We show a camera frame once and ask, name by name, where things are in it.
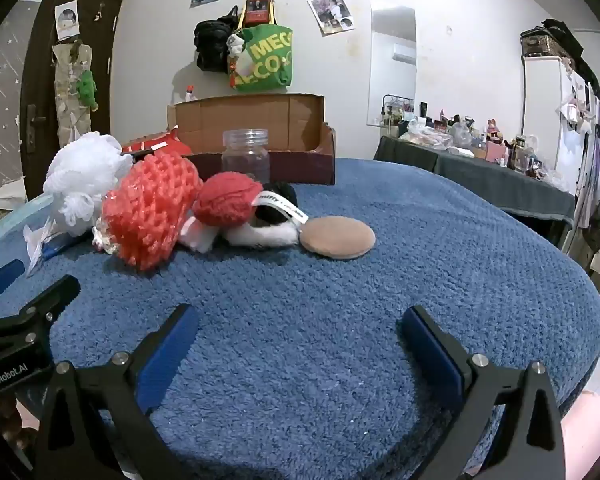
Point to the beige hanging door organizer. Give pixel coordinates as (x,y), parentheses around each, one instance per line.
(66,95)

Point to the clear plastic jar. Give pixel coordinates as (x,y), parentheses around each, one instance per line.
(245,157)

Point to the photo wall poster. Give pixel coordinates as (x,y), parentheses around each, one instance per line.
(332,12)

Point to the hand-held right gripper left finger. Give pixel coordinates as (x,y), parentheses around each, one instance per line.
(167,355)

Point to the picture on door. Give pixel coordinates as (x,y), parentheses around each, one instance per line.
(67,20)

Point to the dark brown door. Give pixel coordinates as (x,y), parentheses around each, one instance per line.
(105,85)

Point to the green tote bag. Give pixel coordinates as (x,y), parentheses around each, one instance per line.
(265,65)

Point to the light blue mat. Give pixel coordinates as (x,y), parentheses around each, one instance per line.
(10,220)

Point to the cluster of cosmetics bottles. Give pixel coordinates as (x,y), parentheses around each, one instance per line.
(480,140)

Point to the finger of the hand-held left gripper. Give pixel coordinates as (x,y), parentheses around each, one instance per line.
(55,296)
(2,273)

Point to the red-capped spray bottle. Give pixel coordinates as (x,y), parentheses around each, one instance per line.
(190,93)

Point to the black and white plush toy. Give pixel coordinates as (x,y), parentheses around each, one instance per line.
(265,234)

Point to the black clothing pile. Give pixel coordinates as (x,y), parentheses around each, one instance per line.
(567,40)

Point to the person's leg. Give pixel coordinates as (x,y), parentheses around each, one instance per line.
(582,430)

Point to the tan round powder puff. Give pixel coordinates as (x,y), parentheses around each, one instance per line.
(337,237)

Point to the cardboard box with red lining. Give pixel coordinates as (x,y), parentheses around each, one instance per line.
(260,120)

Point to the white wardrobe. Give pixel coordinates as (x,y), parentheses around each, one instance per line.
(540,110)

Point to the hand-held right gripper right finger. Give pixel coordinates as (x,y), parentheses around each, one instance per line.
(432,355)

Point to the black bag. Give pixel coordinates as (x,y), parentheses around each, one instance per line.
(212,42)

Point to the hanging white plush charm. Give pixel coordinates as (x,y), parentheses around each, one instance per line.
(572,107)

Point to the white cloth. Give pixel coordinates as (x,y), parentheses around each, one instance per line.
(197,237)

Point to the white mesh bath pouf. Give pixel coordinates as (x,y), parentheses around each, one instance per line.
(85,170)

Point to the red foam net sleeve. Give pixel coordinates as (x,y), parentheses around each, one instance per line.
(145,210)

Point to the wall mirror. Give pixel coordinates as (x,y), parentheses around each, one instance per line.
(392,75)

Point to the table with dark cloth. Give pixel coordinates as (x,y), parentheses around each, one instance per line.
(480,185)

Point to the green plush toy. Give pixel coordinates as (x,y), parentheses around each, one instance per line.
(86,87)

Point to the blue toothbrush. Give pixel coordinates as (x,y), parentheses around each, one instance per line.
(62,249)

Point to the red yarn ball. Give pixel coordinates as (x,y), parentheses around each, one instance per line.
(225,200)

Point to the brown patterned case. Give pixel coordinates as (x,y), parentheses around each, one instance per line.
(537,42)

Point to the red and yellow bag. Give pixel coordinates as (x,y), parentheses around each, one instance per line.
(256,10)

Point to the white plastic wrapper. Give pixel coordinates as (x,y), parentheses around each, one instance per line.
(34,250)

